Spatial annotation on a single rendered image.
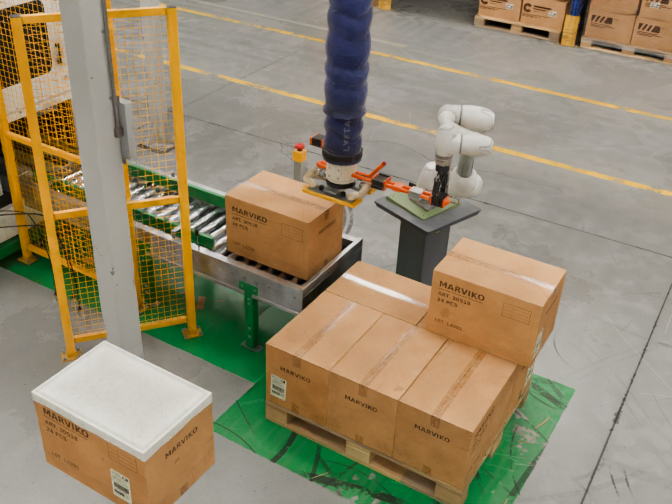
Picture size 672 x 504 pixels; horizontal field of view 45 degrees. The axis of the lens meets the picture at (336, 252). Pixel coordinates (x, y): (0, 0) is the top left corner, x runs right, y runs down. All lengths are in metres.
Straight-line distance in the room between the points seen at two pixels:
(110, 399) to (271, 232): 1.80
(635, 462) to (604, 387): 0.61
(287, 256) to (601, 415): 2.07
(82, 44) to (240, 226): 1.62
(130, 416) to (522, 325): 2.03
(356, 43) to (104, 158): 1.37
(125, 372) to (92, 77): 1.36
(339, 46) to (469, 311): 1.52
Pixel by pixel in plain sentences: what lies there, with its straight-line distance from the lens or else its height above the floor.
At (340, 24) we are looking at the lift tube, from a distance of 4.19.
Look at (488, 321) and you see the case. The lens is 4.36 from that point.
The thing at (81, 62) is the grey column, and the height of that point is 2.00.
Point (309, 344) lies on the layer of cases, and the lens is 4.40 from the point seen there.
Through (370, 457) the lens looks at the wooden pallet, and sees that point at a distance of 4.48.
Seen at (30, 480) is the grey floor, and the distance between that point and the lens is 4.63.
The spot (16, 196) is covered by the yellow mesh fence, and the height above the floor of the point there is 0.53.
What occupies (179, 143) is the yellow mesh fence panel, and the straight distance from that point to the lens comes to 4.66.
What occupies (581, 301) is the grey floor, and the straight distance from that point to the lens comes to 6.03.
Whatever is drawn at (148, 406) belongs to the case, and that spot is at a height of 1.02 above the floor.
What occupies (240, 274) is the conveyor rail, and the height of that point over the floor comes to 0.54.
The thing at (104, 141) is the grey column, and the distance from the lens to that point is 4.13.
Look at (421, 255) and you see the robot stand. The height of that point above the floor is 0.45.
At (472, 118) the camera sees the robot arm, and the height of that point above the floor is 1.51.
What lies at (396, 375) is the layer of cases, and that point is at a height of 0.54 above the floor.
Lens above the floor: 3.29
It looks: 32 degrees down
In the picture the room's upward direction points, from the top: 3 degrees clockwise
